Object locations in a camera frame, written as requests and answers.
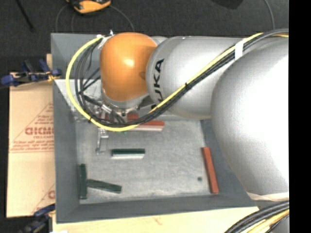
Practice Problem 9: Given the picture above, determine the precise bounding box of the dark green flat block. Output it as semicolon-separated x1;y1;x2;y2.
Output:
86;179;122;194
111;148;146;160
77;163;88;200

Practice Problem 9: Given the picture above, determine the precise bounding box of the grey metal bin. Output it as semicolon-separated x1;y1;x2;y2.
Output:
50;32;260;223

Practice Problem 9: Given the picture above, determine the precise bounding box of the brown cardboard board red print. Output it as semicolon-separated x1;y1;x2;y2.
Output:
6;78;57;218

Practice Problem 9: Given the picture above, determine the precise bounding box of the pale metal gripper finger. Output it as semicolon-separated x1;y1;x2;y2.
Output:
95;129;103;155
102;129;109;154

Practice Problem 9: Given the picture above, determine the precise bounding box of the red-brown flat block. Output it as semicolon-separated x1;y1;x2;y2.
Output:
201;146;220;195
98;113;139;121
126;120;165;132

